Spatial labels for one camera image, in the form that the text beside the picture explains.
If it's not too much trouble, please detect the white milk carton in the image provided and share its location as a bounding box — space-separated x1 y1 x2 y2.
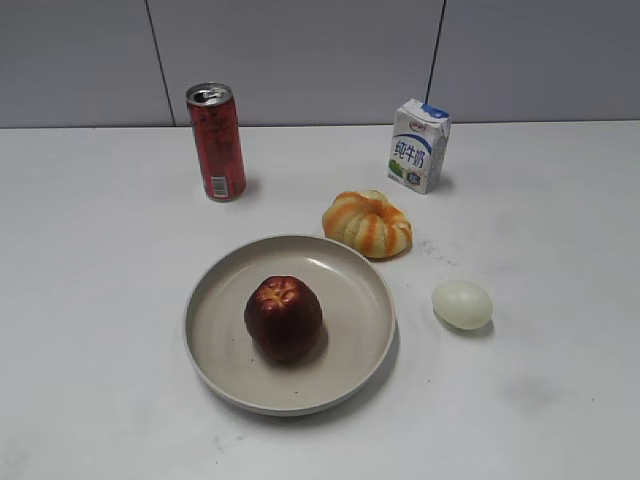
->
387 99 451 195

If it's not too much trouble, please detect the white peeled egg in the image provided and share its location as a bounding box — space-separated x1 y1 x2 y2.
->
431 280 493 331

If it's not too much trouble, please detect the dark red apple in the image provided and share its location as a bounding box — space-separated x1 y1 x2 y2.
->
244 275 323 362

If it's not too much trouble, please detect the red soda can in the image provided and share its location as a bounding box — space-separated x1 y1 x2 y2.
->
186 82 246 202

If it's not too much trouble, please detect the beige round plate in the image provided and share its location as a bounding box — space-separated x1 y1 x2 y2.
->
183 235 397 417

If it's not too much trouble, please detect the peeled orange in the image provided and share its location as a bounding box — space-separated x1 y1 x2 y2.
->
322 190 413 259

